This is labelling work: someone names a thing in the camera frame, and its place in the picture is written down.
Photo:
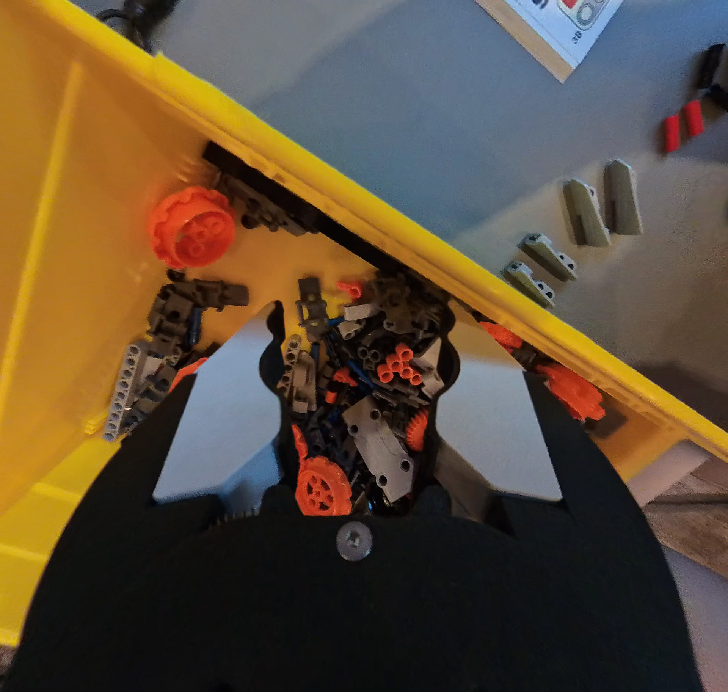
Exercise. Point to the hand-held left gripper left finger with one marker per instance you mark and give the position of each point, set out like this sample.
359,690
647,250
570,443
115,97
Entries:
227,419

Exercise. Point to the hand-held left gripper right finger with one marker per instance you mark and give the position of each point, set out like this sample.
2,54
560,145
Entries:
495,430

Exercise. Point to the small orange notched wheel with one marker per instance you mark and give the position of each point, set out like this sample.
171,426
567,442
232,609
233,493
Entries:
321,490

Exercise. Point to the pile of building kit parts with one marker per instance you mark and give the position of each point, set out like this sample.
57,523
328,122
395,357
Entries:
398,305

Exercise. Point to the yellow plastic bin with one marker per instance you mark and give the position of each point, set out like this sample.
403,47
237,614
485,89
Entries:
85,191

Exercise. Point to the grey desk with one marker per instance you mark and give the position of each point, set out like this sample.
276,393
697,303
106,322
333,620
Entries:
369,106

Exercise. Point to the orange gear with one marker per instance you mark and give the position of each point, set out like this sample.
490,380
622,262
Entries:
418,430

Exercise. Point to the orange wheel hub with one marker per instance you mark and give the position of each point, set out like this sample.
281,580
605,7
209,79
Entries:
571,393

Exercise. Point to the light grey holed beam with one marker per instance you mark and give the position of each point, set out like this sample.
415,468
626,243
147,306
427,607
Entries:
125,390

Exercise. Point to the grey holed panel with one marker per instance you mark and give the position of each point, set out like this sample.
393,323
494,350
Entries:
378,447

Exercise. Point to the large orange notched wheel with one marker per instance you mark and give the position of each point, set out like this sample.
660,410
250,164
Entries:
190,228

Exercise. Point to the grey wedge panel piece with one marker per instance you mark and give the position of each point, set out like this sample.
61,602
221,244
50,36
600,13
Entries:
586,214
623,197

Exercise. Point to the red connector pin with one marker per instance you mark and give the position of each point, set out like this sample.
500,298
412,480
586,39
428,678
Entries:
671,133
693,118

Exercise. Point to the black connector pin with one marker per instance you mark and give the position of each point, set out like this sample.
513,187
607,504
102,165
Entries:
718,97
711,66

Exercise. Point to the instruction booklet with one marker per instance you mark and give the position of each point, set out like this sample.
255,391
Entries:
546,15

